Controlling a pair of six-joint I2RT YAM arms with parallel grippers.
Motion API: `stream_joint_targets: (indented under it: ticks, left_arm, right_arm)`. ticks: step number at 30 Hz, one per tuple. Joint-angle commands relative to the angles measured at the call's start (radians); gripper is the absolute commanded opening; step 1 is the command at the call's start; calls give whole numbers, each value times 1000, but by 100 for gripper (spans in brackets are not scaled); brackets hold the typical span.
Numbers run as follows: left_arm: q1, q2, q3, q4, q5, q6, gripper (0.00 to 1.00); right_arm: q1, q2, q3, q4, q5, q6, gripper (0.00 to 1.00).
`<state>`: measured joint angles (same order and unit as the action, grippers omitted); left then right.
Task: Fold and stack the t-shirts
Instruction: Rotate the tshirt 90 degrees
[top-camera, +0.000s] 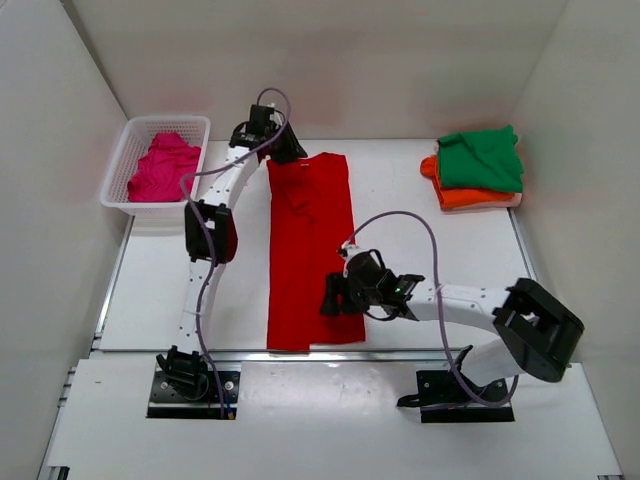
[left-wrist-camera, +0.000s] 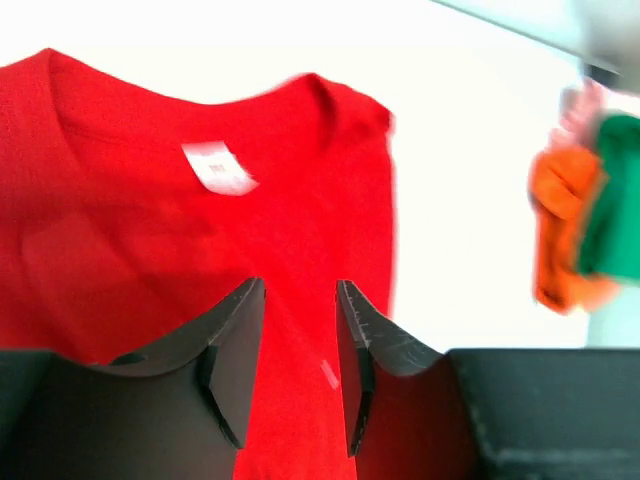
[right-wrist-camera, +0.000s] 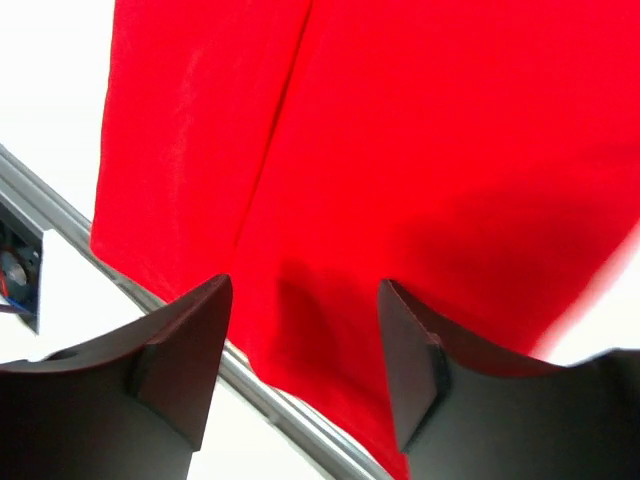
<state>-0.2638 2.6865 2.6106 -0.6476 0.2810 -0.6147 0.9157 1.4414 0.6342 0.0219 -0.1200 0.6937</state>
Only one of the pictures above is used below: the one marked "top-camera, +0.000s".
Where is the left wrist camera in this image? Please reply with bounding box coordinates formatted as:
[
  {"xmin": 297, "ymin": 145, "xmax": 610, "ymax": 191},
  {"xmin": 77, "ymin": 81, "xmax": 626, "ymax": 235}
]
[{"xmin": 246, "ymin": 104, "xmax": 277, "ymax": 138}]

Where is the green folded t-shirt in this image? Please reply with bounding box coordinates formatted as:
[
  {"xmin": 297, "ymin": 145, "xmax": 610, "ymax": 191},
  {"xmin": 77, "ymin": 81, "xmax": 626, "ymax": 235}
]
[{"xmin": 437, "ymin": 125, "xmax": 524, "ymax": 193}]

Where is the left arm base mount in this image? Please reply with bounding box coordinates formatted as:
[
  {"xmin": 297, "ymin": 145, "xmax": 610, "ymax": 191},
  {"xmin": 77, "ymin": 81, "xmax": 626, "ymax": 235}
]
[{"xmin": 146, "ymin": 346, "xmax": 241, "ymax": 420}]

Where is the light pink folded t-shirt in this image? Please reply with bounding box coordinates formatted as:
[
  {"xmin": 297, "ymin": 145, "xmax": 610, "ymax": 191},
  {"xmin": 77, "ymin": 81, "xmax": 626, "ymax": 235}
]
[{"xmin": 509, "ymin": 193, "xmax": 522, "ymax": 208}]

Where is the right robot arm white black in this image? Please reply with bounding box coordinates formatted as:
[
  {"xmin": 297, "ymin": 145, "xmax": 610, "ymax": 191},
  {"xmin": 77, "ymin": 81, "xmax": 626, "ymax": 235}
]
[{"xmin": 320, "ymin": 247, "xmax": 585, "ymax": 401}]

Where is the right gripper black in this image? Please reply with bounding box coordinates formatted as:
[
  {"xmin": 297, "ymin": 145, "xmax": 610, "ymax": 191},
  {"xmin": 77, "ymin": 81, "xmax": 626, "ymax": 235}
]
[{"xmin": 321, "ymin": 270, "xmax": 381, "ymax": 317}]

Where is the orange folded t-shirt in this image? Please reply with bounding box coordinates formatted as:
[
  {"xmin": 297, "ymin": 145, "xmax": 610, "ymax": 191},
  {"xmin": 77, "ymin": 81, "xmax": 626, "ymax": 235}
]
[{"xmin": 420, "ymin": 154, "xmax": 516, "ymax": 211}]

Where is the white plastic basket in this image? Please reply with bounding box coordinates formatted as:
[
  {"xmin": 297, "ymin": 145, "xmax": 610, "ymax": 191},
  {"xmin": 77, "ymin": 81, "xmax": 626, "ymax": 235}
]
[{"xmin": 100, "ymin": 115, "xmax": 211, "ymax": 219}]

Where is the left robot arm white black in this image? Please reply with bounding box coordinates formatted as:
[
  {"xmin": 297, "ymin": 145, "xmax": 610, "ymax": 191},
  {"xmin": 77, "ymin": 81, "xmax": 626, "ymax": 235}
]
[{"xmin": 157, "ymin": 104, "xmax": 307, "ymax": 398}]

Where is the red t-shirt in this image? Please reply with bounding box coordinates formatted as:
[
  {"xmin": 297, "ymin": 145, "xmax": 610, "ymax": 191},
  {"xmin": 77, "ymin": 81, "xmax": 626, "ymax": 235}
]
[{"xmin": 266, "ymin": 152, "xmax": 365, "ymax": 352}]

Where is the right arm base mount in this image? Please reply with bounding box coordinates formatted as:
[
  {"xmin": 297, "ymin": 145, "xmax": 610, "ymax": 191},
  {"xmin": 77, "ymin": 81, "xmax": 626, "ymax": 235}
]
[{"xmin": 396, "ymin": 370, "xmax": 515, "ymax": 424}]

